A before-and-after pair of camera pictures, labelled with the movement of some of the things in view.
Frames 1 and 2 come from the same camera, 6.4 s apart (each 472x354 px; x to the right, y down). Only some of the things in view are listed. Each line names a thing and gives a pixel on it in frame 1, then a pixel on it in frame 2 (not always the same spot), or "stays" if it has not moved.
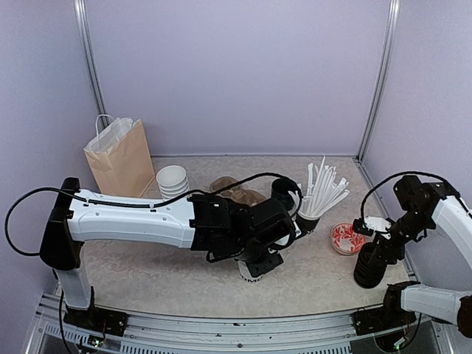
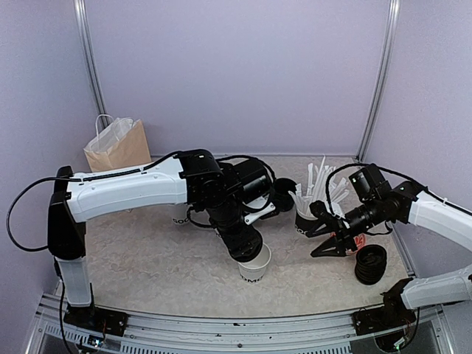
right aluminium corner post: (394, 10) stays
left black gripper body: (257, 268) to (237, 243)
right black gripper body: (390, 249) to (344, 236)
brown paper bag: (119, 157) stays
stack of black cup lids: (370, 266) stays
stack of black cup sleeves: (280, 189) stays
